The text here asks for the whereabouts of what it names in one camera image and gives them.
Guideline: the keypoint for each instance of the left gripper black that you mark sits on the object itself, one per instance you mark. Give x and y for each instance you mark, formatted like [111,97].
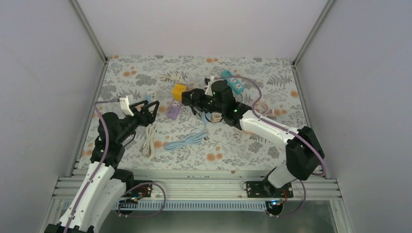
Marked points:
[149,119]

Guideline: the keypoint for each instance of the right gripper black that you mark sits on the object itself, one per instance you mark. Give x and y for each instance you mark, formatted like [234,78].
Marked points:
[195,100]

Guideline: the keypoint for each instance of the teal power strip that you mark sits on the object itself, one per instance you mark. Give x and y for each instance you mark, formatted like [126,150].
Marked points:
[233,82]

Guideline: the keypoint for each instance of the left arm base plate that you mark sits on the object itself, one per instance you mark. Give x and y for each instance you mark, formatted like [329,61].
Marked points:
[139,189]

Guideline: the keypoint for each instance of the purple usb power strip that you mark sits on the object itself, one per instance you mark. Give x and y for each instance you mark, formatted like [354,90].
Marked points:
[174,109]

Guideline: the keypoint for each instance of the yellow cube power socket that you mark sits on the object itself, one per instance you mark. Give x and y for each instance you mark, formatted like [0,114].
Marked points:
[177,91]

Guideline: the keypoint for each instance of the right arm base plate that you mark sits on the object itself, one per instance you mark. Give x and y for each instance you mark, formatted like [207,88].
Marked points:
[260,189]

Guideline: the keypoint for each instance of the light blue cable duct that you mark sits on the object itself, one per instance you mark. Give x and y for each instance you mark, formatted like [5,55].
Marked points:
[192,205]

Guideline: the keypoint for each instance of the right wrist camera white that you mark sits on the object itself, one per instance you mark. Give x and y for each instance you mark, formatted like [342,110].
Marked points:
[208,83]

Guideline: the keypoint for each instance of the white power strip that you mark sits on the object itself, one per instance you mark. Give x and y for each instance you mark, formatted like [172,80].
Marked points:
[152,95]

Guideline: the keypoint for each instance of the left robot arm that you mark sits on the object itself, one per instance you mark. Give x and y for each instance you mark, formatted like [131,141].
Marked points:
[104,183]

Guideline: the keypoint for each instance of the floral table cloth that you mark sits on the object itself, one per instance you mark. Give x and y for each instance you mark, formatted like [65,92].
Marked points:
[182,144]

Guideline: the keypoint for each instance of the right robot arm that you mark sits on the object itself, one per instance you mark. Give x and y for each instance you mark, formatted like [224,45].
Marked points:
[303,150]

